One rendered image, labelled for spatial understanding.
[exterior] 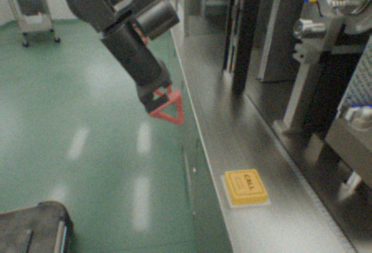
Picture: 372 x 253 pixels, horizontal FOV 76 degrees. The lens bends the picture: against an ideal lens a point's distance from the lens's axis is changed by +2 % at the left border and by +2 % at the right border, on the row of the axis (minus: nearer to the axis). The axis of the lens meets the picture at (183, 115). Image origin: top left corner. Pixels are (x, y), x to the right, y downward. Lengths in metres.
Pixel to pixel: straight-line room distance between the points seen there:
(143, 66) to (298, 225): 0.40
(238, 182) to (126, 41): 0.35
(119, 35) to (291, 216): 0.45
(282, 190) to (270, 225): 0.09
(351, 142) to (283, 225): 0.21
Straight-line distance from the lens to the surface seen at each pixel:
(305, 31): 0.59
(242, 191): 0.51
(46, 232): 1.38
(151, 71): 0.42
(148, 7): 0.40
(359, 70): 0.60
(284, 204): 0.54
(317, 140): 0.67
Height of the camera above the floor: 1.32
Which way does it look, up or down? 35 degrees down
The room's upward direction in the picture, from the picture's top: straight up
